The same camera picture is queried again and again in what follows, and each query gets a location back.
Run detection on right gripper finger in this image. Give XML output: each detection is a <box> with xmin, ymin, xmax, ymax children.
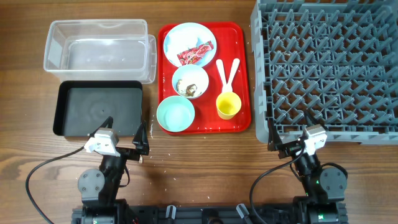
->
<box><xmin>304</xmin><ymin>110</ymin><xmax>326</xmax><ymax>131</ymax></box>
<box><xmin>268</xmin><ymin>119</ymin><xmax>283</xmax><ymax>151</ymax></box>

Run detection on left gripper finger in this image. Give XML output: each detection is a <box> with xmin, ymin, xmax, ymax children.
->
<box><xmin>89</xmin><ymin>116</ymin><xmax>113</xmax><ymax>136</ymax></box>
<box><xmin>132</xmin><ymin>121</ymin><xmax>150</xmax><ymax>156</ymax></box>

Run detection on mint green bowl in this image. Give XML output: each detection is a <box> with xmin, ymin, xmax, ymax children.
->
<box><xmin>156</xmin><ymin>96</ymin><xmax>195</xmax><ymax>133</ymax></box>

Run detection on yellow plastic cup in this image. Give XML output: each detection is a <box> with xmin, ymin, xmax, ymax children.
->
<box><xmin>216</xmin><ymin>92</ymin><xmax>242</xmax><ymax>120</ymax></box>

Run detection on small light blue bowl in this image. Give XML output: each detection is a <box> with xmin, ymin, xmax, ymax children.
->
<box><xmin>172</xmin><ymin>64</ymin><xmax>210</xmax><ymax>100</ymax></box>

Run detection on red snack wrapper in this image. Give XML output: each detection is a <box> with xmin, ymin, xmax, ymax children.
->
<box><xmin>177</xmin><ymin>40</ymin><xmax>214</xmax><ymax>65</ymax></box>

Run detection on white napkin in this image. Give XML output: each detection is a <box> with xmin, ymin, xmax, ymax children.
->
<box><xmin>167</xmin><ymin>31</ymin><xmax>198</xmax><ymax>55</ymax></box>

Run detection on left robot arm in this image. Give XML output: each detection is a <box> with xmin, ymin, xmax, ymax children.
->
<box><xmin>72</xmin><ymin>117</ymin><xmax>149</xmax><ymax>224</ymax></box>

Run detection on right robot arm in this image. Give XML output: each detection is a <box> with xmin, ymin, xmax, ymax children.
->
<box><xmin>268</xmin><ymin>111</ymin><xmax>348</xmax><ymax>224</ymax></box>

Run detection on grey dishwasher rack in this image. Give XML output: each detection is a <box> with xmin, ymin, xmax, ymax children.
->
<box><xmin>250</xmin><ymin>1</ymin><xmax>397</xmax><ymax>145</ymax></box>

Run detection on black plastic tray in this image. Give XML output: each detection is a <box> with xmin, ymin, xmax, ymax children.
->
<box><xmin>53</xmin><ymin>81</ymin><xmax>143</xmax><ymax>137</ymax></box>

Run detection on white plastic spoon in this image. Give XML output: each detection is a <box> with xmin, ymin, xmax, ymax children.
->
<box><xmin>220</xmin><ymin>58</ymin><xmax>240</xmax><ymax>93</ymax></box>

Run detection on food scraps and rice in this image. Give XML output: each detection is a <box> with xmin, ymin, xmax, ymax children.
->
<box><xmin>176</xmin><ymin>79</ymin><xmax>202</xmax><ymax>97</ymax></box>

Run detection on clear plastic bin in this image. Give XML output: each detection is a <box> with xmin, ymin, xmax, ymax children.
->
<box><xmin>43</xmin><ymin>19</ymin><xmax>157</xmax><ymax>84</ymax></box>

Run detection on red serving tray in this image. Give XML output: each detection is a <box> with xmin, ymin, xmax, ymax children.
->
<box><xmin>156</xmin><ymin>22</ymin><xmax>251</xmax><ymax>134</ymax></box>

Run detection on white plastic fork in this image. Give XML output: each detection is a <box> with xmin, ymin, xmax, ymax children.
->
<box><xmin>216</xmin><ymin>59</ymin><xmax>227</xmax><ymax>93</ymax></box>

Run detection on large light blue plate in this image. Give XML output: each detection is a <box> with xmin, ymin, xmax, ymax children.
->
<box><xmin>163</xmin><ymin>22</ymin><xmax>217</xmax><ymax>67</ymax></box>

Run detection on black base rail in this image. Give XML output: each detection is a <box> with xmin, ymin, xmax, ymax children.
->
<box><xmin>71</xmin><ymin>202</ymin><xmax>348</xmax><ymax>224</ymax></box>

